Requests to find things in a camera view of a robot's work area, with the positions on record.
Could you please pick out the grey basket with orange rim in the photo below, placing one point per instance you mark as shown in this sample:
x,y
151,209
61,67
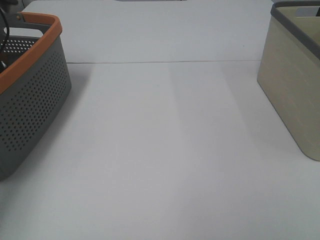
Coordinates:
x,y
34,83

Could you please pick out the beige fabric bin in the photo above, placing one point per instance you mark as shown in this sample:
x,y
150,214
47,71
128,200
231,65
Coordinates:
x,y
289,71

